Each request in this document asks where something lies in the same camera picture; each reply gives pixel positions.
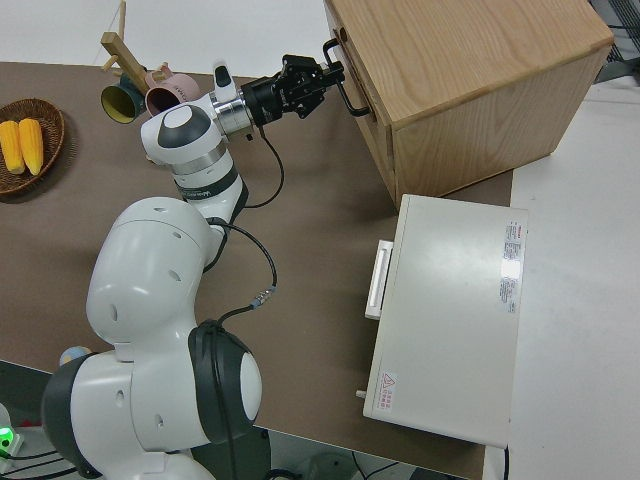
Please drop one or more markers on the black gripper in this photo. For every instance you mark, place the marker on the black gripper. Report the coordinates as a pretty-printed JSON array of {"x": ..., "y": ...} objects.
[{"x": 270, "y": 97}]

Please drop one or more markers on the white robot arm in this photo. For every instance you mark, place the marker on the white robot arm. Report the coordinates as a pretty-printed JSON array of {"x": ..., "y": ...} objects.
[
  {"x": 150, "y": 260},
  {"x": 7, "y": 425}
]

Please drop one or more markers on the pink mug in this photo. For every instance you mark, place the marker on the pink mug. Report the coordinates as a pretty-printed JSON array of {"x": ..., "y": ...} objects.
[{"x": 175, "y": 92}]

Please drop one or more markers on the brown table mat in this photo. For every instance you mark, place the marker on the brown table mat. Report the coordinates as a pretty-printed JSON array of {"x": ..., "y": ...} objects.
[{"x": 310, "y": 225}]

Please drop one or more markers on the light wooden cabinet box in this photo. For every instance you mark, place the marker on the light wooden cabinet box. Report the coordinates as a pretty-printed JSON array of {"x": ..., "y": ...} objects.
[{"x": 475, "y": 75}]

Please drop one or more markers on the wooden mug tree rack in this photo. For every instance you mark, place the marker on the wooden mug tree rack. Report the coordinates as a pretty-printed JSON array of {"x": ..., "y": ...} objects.
[{"x": 122, "y": 50}]

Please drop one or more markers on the dark blue mug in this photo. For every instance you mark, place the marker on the dark blue mug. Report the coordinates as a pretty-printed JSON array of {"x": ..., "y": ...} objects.
[{"x": 117, "y": 102}]

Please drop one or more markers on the brown wicker basket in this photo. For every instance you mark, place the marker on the brown wicker basket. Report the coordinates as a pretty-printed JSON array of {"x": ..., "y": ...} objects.
[{"x": 50, "y": 150}]

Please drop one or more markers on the white toaster oven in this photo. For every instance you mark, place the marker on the white toaster oven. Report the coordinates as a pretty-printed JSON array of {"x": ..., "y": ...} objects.
[{"x": 450, "y": 320}]

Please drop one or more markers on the yellow corn cob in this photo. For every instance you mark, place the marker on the yellow corn cob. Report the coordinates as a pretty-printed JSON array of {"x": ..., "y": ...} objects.
[
  {"x": 11, "y": 147},
  {"x": 31, "y": 145}
]

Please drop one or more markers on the small blue beige bell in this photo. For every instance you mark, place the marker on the small blue beige bell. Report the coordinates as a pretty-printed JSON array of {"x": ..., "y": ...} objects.
[{"x": 72, "y": 356}]

